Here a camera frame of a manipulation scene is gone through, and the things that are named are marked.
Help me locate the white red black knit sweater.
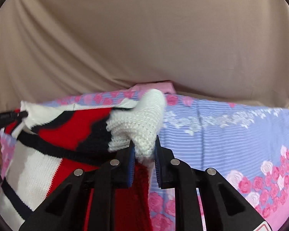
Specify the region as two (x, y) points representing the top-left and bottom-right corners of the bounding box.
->
(0, 89), (166, 230)

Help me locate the pink blue floral bedsheet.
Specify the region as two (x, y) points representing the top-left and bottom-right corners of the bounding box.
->
(1, 91), (289, 230)

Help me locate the beige fabric headboard cover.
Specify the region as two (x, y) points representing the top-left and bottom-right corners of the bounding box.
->
(0, 0), (289, 111)

